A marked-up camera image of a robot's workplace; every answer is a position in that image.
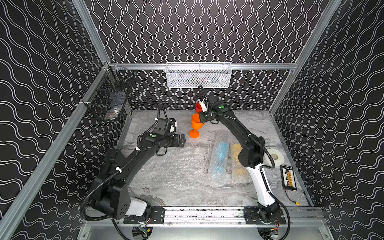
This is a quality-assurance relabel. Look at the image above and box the white tape roll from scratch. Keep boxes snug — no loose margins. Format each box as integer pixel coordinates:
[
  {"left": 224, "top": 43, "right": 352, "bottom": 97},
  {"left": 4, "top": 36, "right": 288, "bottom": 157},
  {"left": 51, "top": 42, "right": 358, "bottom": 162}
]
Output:
[{"left": 268, "top": 149, "right": 285, "bottom": 166}]

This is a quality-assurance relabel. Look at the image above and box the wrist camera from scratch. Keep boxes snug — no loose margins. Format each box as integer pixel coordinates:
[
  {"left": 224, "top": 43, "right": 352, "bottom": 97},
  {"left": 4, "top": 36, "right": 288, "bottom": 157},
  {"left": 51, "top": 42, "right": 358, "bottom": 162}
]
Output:
[
  {"left": 199, "top": 101, "right": 208, "bottom": 112},
  {"left": 170, "top": 119, "right": 178, "bottom": 134}
]

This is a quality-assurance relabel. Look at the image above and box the red wine glass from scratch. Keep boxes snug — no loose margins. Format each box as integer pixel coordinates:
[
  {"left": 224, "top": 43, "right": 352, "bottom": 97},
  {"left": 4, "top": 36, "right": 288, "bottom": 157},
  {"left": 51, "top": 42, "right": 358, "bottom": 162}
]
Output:
[{"left": 195, "top": 102, "right": 203, "bottom": 113}]

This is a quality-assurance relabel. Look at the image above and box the orange glass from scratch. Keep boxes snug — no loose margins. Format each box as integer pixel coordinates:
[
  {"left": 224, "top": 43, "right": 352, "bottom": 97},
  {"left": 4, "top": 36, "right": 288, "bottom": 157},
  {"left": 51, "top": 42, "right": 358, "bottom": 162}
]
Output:
[{"left": 189, "top": 113, "right": 204, "bottom": 139}]

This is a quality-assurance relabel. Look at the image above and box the blue glass in bubble wrap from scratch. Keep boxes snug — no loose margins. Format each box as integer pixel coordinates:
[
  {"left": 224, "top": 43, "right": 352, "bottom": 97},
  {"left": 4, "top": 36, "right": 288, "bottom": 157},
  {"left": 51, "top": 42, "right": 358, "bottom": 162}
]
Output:
[{"left": 208, "top": 131, "right": 230, "bottom": 185}]

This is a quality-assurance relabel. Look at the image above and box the bubble wrap of orange glass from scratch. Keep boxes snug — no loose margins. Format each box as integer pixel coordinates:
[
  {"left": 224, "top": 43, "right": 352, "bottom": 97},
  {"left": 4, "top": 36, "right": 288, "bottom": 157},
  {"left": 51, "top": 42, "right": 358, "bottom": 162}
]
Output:
[{"left": 129, "top": 141, "right": 216, "bottom": 195}]

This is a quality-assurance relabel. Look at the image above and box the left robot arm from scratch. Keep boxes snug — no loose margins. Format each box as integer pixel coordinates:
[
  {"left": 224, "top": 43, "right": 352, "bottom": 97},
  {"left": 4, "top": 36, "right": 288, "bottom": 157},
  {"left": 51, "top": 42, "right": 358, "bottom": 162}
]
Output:
[{"left": 80, "top": 115, "right": 186, "bottom": 223}]

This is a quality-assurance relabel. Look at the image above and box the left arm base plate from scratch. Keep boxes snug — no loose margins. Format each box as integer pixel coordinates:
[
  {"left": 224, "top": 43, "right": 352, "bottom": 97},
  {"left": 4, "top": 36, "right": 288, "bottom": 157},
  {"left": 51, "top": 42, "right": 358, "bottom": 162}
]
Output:
[{"left": 123, "top": 206, "right": 165, "bottom": 225}]

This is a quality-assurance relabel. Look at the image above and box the white wire basket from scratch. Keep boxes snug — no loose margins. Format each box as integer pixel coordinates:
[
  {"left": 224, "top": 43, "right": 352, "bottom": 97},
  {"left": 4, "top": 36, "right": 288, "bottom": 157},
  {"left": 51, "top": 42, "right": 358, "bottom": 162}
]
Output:
[{"left": 165, "top": 62, "right": 233, "bottom": 89}]

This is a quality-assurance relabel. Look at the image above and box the yellow connector cable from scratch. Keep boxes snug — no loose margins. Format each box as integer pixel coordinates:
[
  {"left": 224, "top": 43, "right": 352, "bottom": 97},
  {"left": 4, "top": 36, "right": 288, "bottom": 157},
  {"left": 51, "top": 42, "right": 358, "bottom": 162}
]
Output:
[{"left": 284, "top": 188, "right": 304, "bottom": 207}]

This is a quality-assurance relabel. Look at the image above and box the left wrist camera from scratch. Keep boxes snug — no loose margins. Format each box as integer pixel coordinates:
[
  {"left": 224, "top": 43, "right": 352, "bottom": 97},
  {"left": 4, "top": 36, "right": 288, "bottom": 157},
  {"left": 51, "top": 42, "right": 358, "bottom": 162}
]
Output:
[{"left": 170, "top": 119, "right": 178, "bottom": 134}]

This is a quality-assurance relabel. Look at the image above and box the black wire basket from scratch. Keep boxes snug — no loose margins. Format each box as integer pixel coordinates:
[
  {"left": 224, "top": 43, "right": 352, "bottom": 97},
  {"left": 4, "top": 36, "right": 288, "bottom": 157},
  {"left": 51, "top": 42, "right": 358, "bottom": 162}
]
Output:
[{"left": 85, "top": 63, "right": 138, "bottom": 122}]

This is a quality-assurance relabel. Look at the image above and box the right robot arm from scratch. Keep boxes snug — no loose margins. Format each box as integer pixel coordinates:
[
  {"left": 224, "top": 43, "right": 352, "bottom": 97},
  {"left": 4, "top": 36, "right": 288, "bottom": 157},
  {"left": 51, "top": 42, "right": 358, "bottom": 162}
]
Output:
[{"left": 198, "top": 85, "right": 291, "bottom": 226}]

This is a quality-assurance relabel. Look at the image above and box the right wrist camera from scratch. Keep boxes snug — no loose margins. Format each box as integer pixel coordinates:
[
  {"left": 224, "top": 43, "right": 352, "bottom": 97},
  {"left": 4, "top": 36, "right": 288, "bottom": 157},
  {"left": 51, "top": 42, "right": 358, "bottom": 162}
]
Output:
[{"left": 199, "top": 101, "right": 208, "bottom": 112}]

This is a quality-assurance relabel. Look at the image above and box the black box with orange parts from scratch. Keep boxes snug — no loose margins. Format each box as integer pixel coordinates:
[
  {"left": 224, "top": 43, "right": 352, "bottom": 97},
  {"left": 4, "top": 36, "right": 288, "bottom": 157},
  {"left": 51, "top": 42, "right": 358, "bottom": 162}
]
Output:
[{"left": 280, "top": 165, "right": 297, "bottom": 191}]

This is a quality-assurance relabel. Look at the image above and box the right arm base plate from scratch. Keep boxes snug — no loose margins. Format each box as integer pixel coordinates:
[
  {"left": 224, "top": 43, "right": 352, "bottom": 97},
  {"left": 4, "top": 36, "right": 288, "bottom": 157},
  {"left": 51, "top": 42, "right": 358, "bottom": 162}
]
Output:
[{"left": 244, "top": 207, "right": 287, "bottom": 225}]

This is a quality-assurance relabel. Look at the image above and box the yellow glass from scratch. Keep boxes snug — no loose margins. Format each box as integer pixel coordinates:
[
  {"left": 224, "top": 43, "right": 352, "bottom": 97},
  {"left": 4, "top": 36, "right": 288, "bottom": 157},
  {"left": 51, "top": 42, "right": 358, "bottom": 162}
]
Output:
[{"left": 230, "top": 134, "right": 252, "bottom": 184}]

